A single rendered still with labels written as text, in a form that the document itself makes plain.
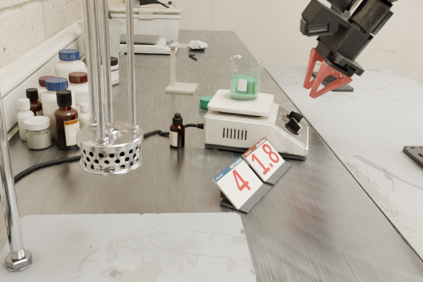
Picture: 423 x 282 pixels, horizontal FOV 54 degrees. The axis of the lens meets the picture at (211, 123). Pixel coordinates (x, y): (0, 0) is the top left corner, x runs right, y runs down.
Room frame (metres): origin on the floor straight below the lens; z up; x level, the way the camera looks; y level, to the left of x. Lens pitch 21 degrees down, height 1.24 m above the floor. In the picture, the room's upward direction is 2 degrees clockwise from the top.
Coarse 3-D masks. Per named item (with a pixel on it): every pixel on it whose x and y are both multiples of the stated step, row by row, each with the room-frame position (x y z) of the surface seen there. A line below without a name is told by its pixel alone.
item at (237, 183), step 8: (240, 168) 0.60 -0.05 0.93; (248, 168) 0.61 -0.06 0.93; (224, 176) 0.56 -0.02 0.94; (232, 176) 0.57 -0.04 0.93; (240, 176) 0.58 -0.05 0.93; (248, 176) 0.59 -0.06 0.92; (224, 184) 0.54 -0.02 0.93; (232, 184) 0.56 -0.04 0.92; (240, 184) 0.57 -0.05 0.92; (248, 184) 0.58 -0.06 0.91; (256, 184) 0.59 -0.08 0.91; (232, 192) 0.54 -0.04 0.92; (240, 192) 0.55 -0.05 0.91; (248, 192) 0.56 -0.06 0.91; (240, 200) 0.54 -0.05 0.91
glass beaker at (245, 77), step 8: (232, 56) 0.81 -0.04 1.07; (240, 56) 0.83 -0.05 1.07; (248, 56) 0.83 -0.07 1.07; (232, 64) 0.78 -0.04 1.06; (240, 64) 0.77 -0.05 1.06; (248, 64) 0.77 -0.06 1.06; (256, 64) 0.77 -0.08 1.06; (232, 72) 0.78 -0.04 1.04; (240, 72) 0.77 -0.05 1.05; (248, 72) 0.77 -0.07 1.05; (256, 72) 0.77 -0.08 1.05; (232, 80) 0.78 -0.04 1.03; (240, 80) 0.77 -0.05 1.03; (248, 80) 0.77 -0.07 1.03; (256, 80) 0.77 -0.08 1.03; (232, 88) 0.78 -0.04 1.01; (240, 88) 0.77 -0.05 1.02; (248, 88) 0.77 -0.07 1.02; (256, 88) 0.78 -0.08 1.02; (232, 96) 0.78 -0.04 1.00; (240, 96) 0.77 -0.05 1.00; (248, 96) 0.77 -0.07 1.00; (256, 96) 0.78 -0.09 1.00
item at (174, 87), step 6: (174, 48) 1.13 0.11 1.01; (174, 54) 1.13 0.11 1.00; (174, 60) 1.13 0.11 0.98; (174, 66) 1.13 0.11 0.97; (174, 72) 1.13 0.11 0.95; (174, 78) 1.13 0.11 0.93; (174, 84) 1.13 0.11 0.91; (180, 84) 1.15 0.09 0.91; (186, 84) 1.15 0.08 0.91; (192, 84) 1.15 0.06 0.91; (168, 90) 1.09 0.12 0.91; (174, 90) 1.09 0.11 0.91; (180, 90) 1.09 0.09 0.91; (186, 90) 1.09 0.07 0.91; (192, 90) 1.10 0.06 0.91
